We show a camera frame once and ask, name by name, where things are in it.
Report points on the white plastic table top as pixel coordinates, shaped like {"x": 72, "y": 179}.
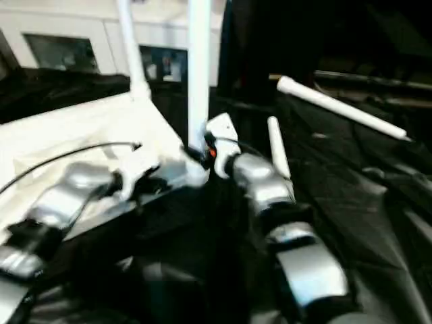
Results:
{"x": 88, "y": 135}

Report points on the white plastic table leg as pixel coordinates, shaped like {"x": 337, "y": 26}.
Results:
{"x": 279, "y": 145}
{"x": 199, "y": 67}
{"x": 344, "y": 108}
{"x": 133, "y": 47}

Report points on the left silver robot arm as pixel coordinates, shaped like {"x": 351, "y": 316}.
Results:
{"x": 61, "y": 196}

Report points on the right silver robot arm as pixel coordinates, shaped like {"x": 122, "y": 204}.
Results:
{"x": 290, "y": 229}

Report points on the white glass-door cabinet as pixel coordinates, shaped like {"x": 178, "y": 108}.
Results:
{"x": 101, "y": 27}

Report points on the black plastic mat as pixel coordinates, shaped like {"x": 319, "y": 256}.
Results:
{"x": 364, "y": 216}

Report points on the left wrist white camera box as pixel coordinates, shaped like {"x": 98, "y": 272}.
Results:
{"x": 138, "y": 169}

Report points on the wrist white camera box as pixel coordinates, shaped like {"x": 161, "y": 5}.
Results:
{"x": 223, "y": 131}
{"x": 138, "y": 169}

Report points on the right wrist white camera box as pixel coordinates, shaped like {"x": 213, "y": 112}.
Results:
{"x": 223, "y": 131}

